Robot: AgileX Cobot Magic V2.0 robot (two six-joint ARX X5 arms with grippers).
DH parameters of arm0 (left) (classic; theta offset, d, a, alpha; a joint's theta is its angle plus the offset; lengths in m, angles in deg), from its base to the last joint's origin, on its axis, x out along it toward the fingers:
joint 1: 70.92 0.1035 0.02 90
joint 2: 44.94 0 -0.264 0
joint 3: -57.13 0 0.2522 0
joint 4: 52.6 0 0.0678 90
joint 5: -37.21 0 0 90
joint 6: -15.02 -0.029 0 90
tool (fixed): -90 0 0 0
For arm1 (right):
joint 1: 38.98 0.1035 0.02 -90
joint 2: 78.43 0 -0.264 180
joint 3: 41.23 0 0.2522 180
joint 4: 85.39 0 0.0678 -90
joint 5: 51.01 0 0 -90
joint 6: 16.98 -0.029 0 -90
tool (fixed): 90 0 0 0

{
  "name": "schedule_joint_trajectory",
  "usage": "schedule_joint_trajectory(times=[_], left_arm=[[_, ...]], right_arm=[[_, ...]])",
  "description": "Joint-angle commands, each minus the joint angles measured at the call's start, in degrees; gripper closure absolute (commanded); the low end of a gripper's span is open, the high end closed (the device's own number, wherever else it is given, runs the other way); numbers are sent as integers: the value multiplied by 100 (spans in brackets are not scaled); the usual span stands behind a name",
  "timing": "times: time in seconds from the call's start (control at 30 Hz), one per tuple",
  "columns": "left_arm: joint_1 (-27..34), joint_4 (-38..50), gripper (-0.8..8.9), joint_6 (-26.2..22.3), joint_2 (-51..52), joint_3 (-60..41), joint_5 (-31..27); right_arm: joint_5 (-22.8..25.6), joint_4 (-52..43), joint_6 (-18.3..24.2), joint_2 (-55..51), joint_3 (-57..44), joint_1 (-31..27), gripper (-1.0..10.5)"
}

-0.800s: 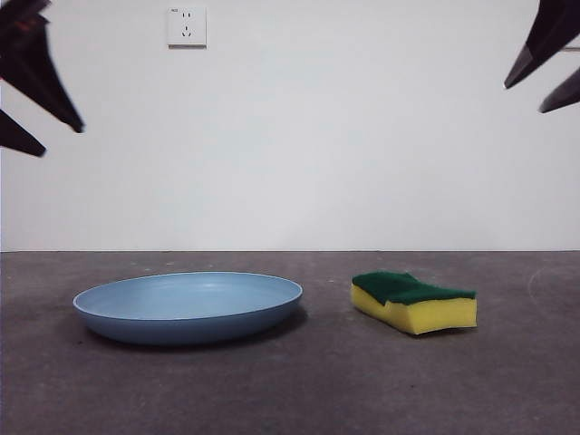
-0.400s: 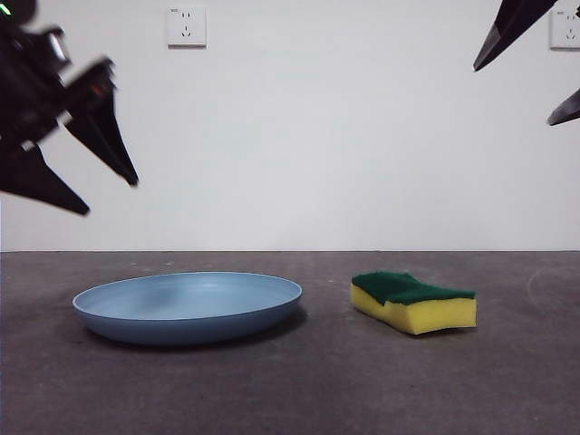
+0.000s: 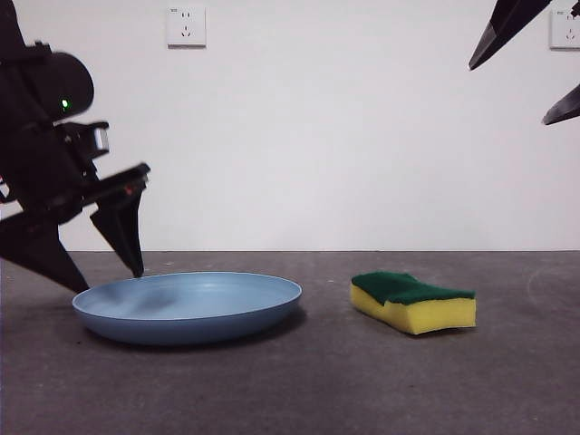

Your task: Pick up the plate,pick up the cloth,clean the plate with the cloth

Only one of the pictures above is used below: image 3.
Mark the blue round plate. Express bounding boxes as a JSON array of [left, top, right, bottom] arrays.
[[71, 270, 304, 347]]

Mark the yellow sponge with green pad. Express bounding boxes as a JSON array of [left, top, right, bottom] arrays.
[[350, 270, 478, 337]]

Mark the white wall socket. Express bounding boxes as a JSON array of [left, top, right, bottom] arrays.
[[166, 5, 208, 49], [548, 9, 580, 50]]

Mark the pale grey left wrist camera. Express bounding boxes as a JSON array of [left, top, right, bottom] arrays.
[[67, 121, 111, 159]]

